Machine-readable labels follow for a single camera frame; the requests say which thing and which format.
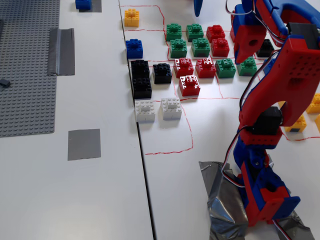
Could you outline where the red and blue gripper body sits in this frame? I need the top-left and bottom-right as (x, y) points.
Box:
(233, 3), (268, 51)

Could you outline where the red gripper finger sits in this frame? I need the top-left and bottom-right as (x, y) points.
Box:
(234, 44), (256, 65)

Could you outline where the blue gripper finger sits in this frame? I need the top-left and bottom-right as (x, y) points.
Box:
(193, 0), (204, 18)

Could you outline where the white lego block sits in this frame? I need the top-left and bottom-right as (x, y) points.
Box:
(134, 99), (156, 123)
(159, 97), (183, 121)

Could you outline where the green lego block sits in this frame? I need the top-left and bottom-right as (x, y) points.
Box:
(236, 56), (258, 77)
(169, 38), (188, 59)
(191, 37), (211, 58)
(215, 58), (237, 79)
(185, 23), (205, 43)
(165, 23), (183, 42)

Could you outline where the black lego block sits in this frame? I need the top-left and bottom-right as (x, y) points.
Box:
(256, 38), (275, 58)
(132, 77), (153, 100)
(152, 63), (173, 85)
(130, 59), (150, 80)

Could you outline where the blue lego block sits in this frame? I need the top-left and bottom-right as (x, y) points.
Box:
(263, 58), (277, 76)
(75, 0), (92, 11)
(125, 38), (144, 60)

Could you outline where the grey tape square marker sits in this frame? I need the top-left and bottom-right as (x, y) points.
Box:
(78, 0), (103, 13)
(67, 128), (102, 161)

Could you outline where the grey lego baseplate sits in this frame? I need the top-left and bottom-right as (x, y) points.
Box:
(0, 0), (61, 138)

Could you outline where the white red black wrist cable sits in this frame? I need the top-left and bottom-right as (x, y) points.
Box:
(225, 0), (256, 18)

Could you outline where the white red black arm cable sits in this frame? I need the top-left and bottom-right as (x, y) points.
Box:
(221, 48), (281, 188)

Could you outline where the grey duct tape strip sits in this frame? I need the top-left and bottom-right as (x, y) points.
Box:
(47, 27), (76, 77)

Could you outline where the silver duct tape patch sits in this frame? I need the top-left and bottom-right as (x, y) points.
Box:
(198, 154), (316, 240)

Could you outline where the white red black base cable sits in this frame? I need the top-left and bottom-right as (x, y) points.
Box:
(271, 219), (294, 240)

